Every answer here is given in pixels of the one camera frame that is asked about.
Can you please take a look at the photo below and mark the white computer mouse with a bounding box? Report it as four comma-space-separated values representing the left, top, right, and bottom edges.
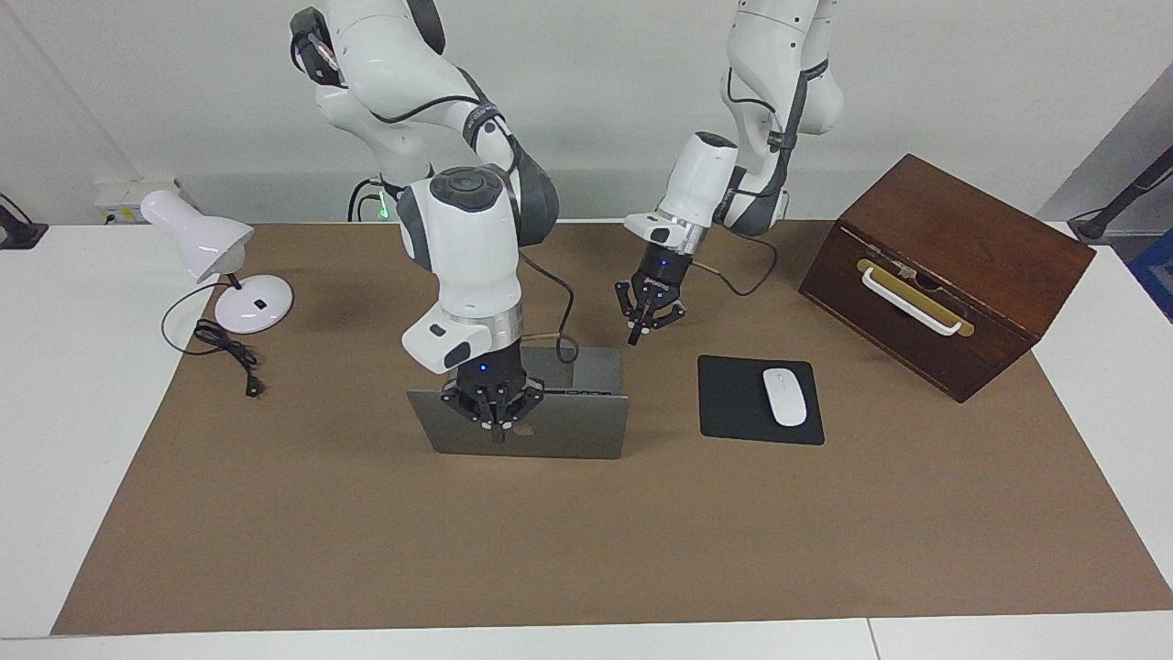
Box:
762, 368, 808, 428

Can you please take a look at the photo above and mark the white power strip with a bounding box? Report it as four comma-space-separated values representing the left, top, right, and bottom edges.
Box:
94, 179, 180, 225

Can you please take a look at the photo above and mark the white box handle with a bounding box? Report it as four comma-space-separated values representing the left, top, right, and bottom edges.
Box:
861, 267, 974, 337

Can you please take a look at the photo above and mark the blue crate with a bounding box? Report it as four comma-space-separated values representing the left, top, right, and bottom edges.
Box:
1125, 229, 1173, 324

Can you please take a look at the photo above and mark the black tripod leg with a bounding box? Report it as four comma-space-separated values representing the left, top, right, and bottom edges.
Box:
1068, 147, 1173, 244

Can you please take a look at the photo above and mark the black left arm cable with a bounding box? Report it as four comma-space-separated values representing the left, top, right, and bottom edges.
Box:
692, 234, 780, 297

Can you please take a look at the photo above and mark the brown table mat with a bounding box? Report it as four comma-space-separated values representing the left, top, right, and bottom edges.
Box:
50, 220, 1173, 636

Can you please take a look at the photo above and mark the brass handle backplate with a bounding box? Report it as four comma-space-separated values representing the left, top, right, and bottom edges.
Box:
857, 258, 976, 338

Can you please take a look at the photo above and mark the black stand foot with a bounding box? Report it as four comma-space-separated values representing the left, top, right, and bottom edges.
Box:
0, 192, 49, 250

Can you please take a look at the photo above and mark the dark brown wooden box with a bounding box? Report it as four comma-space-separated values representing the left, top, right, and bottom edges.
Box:
798, 153, 1097, 404

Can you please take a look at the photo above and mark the white desk lamp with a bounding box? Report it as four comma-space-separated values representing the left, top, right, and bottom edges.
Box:
139, 190, 295, 336

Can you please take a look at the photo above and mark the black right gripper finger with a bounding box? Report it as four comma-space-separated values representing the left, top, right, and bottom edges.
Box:
442, 390, 502, 444
501, 387, 546, 443

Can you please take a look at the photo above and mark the grey laptop with apple logo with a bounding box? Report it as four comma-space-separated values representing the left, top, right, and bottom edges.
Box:
407, 345, 631, 460

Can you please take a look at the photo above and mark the black mouse pad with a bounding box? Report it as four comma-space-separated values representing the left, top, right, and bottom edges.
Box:
697, 355, 826, 446

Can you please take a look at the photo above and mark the black right arm base cable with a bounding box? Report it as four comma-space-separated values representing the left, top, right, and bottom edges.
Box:
346, 179, 384, 222

